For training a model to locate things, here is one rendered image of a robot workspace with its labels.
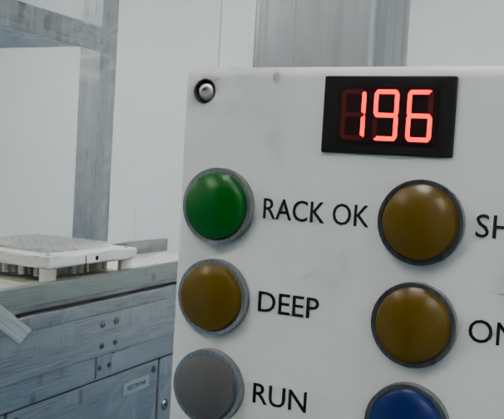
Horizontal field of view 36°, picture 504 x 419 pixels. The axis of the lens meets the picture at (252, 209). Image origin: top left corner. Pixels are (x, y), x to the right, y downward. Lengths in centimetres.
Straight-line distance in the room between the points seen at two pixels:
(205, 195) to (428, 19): 376
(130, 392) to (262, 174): 130
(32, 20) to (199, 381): 89
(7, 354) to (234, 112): 93
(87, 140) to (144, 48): 333
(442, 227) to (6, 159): 587
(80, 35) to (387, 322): 100
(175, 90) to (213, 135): 458
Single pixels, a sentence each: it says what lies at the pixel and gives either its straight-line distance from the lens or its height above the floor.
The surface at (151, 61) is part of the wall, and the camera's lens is 505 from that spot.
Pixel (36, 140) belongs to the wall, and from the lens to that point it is 583.
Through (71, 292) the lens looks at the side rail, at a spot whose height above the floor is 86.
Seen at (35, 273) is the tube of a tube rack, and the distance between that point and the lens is 134.
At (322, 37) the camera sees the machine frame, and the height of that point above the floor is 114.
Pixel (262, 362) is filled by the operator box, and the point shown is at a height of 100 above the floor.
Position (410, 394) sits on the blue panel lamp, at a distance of 28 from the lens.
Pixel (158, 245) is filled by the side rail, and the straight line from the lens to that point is 200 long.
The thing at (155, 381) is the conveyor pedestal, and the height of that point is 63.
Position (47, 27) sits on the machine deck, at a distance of 117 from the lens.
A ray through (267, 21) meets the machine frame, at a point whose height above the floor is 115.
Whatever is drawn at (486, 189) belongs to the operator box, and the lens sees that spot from 27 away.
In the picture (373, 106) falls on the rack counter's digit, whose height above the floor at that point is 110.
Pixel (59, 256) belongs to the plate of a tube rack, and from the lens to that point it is 129.
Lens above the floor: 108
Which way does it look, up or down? 3 degrees down
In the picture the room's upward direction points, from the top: 3 degrees clockwise
